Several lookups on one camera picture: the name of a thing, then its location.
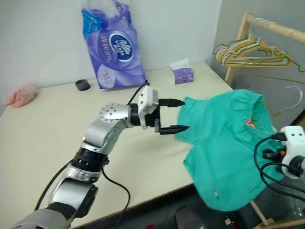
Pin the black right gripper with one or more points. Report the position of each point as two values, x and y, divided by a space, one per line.
270 154

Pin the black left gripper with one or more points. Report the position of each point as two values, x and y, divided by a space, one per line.
152 119

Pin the green shorts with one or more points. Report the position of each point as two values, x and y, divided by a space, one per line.
221 143

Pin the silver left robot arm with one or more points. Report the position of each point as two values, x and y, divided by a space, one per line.
107 133

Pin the yellow hanger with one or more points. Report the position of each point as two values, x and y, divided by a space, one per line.
257 65

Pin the small purple tissue box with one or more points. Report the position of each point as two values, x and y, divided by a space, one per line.
183 76

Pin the purple tissue multipack bag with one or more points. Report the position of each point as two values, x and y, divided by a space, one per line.
114 59

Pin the rack of hangers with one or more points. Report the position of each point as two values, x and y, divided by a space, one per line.
262 60

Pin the black round cap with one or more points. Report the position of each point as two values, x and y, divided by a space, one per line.
82 85

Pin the dark rounded shape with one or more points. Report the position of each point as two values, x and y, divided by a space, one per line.
189 218

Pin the wooden clothes rack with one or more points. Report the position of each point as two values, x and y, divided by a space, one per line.
243 31

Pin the pink cloth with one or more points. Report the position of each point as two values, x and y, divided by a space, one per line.
20 96

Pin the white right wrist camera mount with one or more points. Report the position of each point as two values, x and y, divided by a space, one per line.
295 138

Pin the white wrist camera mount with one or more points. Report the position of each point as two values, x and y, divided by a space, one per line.
146 97
295 138

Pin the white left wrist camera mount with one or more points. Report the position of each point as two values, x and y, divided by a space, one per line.
146 97

